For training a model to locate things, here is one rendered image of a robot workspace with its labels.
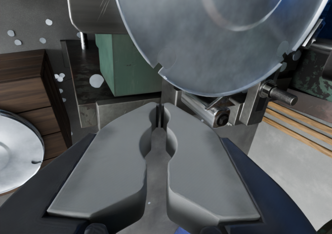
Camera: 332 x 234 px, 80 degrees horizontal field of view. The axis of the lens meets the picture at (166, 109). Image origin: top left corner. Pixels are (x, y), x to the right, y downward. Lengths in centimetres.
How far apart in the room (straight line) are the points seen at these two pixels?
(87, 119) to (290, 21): 36
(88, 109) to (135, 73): 11
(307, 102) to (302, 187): 134
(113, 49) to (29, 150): 49
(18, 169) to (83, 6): 66
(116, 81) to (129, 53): 5
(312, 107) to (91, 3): 55
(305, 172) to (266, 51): 158
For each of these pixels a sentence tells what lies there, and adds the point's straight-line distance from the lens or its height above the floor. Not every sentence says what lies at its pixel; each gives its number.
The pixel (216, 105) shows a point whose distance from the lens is 27.
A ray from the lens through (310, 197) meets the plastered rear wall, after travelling 191.
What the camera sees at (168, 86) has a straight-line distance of 36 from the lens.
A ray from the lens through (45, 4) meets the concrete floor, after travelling 97.
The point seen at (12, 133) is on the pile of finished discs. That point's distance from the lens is 71.
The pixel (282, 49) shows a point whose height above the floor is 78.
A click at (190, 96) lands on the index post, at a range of 31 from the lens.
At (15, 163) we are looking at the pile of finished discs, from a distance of 77.
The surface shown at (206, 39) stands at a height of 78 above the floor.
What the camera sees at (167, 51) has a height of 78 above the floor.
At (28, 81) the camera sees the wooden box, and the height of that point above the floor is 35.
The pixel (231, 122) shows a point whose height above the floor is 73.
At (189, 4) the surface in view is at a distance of 22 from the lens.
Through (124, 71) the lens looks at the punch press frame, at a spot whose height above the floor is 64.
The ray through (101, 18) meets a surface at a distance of 19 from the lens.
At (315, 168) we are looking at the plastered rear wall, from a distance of 179.
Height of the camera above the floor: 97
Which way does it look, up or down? 51 degrees down
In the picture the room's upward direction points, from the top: 137 degrees clockwise
